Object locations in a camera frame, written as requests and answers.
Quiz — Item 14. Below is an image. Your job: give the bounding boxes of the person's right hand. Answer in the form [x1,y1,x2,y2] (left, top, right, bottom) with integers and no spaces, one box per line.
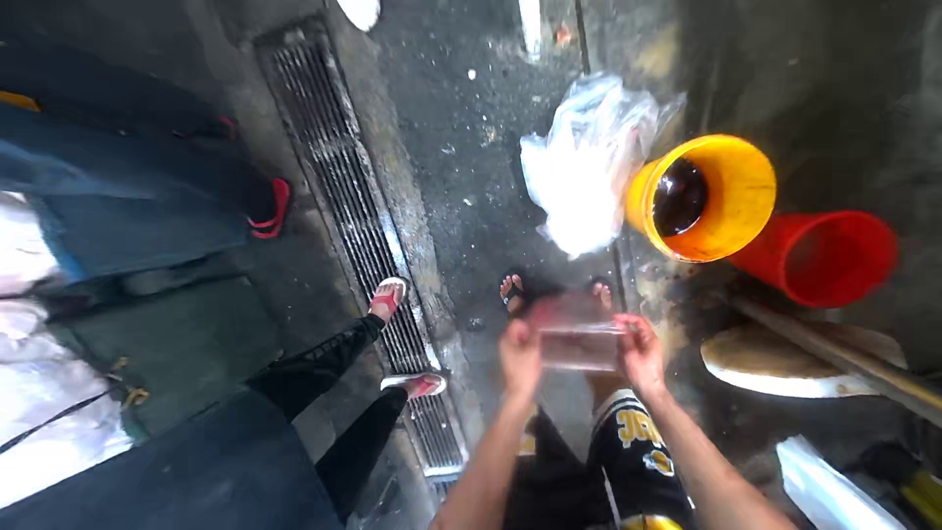
[613,314,666,400]

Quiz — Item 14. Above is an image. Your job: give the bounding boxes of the person's left hand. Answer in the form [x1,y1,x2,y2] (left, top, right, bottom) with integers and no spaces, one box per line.
[499,318,543,404]

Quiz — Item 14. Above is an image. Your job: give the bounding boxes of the clear plastic bag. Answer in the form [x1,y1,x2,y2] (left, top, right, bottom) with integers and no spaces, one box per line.
[530,321,625,372]

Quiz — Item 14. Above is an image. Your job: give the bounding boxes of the person's right forearm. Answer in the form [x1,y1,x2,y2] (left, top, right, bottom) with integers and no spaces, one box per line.
[640,386,799,530]

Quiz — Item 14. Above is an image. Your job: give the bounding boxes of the person's left forearm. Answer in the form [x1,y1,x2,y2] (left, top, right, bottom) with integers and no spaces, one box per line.
[429,396,536,530]

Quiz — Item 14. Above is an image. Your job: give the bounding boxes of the person's legs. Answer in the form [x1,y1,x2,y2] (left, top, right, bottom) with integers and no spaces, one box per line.
[500,274,696,530]

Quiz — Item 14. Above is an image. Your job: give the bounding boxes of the oval wooden board, white rim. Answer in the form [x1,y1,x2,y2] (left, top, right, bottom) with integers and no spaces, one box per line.
[700,321,908,399]

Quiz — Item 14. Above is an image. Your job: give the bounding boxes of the crumpled white plastic bag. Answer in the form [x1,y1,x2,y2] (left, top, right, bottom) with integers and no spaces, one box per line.
[520,71,687,261]

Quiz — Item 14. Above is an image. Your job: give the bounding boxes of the yellow bucket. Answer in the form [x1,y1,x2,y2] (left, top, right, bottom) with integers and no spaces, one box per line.
[625,133,778,264]

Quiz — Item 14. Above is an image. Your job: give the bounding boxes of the long wooden pole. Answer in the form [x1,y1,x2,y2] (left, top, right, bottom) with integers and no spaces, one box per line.
[717,289,942,428]

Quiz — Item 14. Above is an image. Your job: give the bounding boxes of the metal drain grate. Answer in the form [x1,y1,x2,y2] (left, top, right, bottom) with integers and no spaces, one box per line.
[254,13,470,502]

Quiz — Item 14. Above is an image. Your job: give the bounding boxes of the red bucket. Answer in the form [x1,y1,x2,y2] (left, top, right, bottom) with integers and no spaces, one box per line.
[729,211,899,309]

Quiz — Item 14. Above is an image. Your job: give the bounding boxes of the pale blue white packet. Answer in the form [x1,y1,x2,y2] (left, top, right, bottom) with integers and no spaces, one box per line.
[776,434,910,530]

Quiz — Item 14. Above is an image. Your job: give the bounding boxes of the white strip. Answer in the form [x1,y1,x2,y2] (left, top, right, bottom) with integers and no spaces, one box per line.
[518,0,543,61]

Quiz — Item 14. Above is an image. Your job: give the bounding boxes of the black and yellow object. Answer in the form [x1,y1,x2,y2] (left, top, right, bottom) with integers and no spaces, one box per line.
[861,442,942,527]

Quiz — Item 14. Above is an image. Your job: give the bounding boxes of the dark green flat panel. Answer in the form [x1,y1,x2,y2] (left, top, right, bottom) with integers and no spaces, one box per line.
[48,275,284,443]

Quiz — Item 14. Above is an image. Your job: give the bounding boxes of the round white object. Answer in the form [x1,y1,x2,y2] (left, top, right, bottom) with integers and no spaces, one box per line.
[336,0,382,32]

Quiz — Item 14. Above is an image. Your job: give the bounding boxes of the pile of white sacks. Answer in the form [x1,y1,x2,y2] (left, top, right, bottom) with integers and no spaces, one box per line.
[0,191,135,510]

